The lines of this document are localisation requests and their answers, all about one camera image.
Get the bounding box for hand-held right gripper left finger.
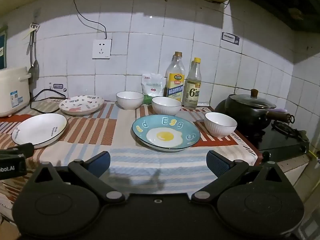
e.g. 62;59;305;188
30;151;126;204

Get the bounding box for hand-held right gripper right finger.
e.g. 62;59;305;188
191;151;288;204

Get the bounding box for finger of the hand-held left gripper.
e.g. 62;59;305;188
0;143;34;158

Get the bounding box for white plate black rim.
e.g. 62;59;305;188
12;113;68;149

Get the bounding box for white ribbed bowl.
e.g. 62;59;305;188
116;91;144;110
204;112;238;138
151;96;182;116

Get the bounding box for pink rabbit print plate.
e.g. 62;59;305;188
59;95;105;116

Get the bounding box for blue fried egg plate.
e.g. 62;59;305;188
132;114;201;153

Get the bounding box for striped counter cloth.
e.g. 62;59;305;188
0;100;258;220

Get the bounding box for black cooking pot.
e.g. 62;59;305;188
214;97;295;131

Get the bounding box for white rice cooker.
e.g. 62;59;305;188
0;66;32;117

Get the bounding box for black gas stove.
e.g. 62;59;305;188
235;120;310;156

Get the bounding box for glass pot lid wooden knob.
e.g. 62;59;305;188
229;89;277;110

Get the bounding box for clear vinegar bottle yellow cap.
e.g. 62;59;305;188
183;57;202;110

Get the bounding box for yellow label oil bottle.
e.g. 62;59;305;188
164;52;186;102

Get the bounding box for white green salt bag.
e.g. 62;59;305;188
142;73;167;105

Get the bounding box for dark range hood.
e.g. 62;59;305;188
241;0;320;34

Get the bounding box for black power cord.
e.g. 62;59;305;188
31;88;67;113

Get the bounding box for small white wall sticker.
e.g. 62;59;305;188
49;83;68;92

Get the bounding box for dark blue wall poster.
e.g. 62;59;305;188
0;26;8;69

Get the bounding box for white wall socket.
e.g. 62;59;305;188
92;39;112;60

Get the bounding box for blue bordered wall sticker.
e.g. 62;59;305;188
221;32;240;46

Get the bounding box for white wall hook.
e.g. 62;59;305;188
22;23;40;40

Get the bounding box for thin black wall cable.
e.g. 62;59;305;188
73;0;229;40

